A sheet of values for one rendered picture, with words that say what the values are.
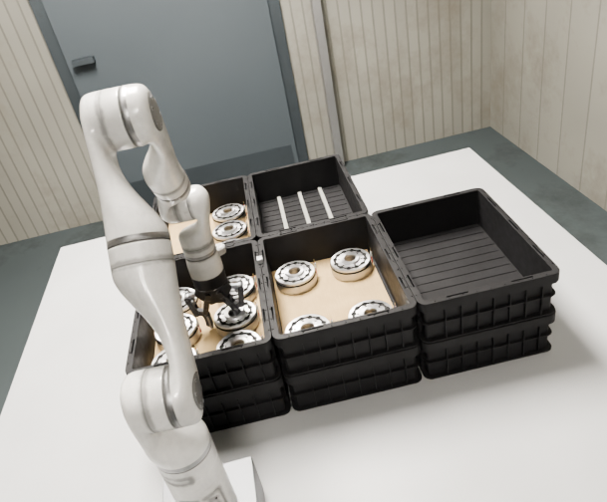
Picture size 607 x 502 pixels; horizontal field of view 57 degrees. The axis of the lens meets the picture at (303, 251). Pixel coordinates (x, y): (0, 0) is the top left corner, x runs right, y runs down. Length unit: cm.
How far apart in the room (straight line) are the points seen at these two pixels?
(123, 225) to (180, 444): 33
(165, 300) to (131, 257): 8
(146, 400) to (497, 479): 67
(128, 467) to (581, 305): 112
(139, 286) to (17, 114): 308
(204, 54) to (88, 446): 259
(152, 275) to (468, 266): 84
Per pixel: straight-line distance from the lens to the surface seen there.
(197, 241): 117
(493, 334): 126
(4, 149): 394
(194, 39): 352
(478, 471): 117
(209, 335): 134
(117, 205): 83
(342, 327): 112
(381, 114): 389
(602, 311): 151
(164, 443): 89
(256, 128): 369
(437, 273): 139
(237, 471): 110
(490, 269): 140
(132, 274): 81
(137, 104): 86
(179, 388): 80
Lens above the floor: 167
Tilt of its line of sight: 33 degrees down
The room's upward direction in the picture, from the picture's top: 12 degrees counter-clockwise
